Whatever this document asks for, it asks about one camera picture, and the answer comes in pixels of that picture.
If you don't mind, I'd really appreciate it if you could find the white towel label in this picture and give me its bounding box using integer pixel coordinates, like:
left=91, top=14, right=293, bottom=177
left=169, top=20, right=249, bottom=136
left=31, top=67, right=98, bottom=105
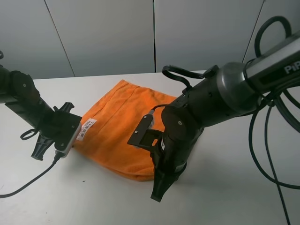
left=76, top=118, right=97, bottom=141

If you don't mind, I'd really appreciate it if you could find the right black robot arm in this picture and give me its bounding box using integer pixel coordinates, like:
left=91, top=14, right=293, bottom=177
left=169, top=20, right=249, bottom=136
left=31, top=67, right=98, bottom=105
left=151, top=33, right=300, bottom=202

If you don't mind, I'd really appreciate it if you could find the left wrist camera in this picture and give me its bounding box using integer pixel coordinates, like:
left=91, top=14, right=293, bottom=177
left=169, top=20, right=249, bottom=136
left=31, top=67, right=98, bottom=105
left=55, top=123, right=82, bottom=158

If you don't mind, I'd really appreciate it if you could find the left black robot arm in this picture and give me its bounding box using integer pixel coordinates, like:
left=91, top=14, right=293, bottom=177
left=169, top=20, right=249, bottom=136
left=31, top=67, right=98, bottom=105
left=0, top=67, right=82, bottom=161

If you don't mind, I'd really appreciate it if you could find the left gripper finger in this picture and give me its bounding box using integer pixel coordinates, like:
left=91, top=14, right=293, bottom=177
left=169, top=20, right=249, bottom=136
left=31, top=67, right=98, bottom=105
left=53, top=102, right=75, bottom=115
left=31, top=135, right=53, bottom=160

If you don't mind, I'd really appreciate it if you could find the orange towel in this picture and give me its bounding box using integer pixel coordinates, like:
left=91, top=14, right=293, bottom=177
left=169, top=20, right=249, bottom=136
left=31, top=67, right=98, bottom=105
left=73, top=80, right=175, bottom=181

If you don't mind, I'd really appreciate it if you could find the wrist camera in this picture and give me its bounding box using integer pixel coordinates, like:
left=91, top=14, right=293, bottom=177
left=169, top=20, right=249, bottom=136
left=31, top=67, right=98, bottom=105
left=127, top=110, right=163, bottom=153
left=55, top=123, right=82, bottom=158

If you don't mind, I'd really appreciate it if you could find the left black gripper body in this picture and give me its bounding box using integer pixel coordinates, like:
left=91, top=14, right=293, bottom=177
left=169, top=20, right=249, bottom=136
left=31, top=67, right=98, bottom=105
left=37, top=111, right=81, bottom=150

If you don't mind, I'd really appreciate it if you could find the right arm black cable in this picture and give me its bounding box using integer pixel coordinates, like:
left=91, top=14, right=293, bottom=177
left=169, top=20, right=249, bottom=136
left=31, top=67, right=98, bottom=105
left=162, top=15, right=300, bottom=225

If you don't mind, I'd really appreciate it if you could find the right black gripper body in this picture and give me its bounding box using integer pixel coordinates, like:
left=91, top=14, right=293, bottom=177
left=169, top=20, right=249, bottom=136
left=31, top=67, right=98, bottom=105
left=150, top=133, right=187, bottom=180

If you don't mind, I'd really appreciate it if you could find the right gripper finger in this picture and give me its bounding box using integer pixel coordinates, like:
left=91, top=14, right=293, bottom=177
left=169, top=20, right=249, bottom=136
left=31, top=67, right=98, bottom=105
left=150, top=169, right=178, bottom=202

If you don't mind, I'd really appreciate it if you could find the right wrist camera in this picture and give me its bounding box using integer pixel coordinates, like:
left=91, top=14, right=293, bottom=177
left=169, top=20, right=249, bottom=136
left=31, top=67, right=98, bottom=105
left=127, top=110, right=163, bottom=153

